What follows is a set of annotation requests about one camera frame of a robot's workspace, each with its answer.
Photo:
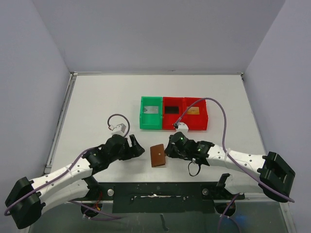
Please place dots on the red plastic bin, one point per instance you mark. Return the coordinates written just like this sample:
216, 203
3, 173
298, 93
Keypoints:
169, 119
197, 122

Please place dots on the brown leather card holder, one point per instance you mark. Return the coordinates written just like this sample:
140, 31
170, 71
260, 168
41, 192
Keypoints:
158, 156

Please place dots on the silver VIP card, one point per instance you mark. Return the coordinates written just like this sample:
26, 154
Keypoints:
150, 109

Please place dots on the black card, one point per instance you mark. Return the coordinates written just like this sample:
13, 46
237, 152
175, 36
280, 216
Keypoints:
171, 110

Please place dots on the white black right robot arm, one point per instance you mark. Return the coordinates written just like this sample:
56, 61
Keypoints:
269, 174

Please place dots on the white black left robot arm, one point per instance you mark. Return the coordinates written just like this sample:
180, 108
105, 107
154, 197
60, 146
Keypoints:
28, 199

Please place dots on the gold VIP card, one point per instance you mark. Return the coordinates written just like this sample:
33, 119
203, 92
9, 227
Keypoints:
193, 110

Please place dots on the red plastic bin middle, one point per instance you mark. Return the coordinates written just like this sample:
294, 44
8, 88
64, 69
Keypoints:
169, 119

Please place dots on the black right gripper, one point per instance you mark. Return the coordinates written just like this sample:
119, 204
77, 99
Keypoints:
172, 150

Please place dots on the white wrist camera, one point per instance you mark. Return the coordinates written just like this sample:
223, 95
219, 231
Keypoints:
181, 127
119, 129

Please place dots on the aluminium front frame rail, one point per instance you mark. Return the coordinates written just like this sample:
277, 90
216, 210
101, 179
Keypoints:
89, 189

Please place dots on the red plastic bin right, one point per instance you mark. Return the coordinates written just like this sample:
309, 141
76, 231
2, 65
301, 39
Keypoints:
197, 122

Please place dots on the aluminium left frame rail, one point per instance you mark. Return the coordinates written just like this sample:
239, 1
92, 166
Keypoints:
60, 122

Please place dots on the aluminium frame rail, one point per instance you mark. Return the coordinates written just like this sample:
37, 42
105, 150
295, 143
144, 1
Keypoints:
89, 189
60, 122

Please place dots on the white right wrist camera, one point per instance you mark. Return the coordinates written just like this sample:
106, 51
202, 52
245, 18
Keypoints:
181, 127

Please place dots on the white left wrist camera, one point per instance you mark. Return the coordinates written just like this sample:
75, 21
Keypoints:
119, 129

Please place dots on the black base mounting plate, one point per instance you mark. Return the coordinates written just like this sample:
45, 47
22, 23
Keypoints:
161, 198

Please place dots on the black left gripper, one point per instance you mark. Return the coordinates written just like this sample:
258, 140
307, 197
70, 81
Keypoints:
131, 149

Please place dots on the green plastic bin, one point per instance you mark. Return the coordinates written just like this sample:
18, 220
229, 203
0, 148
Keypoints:
151, 121

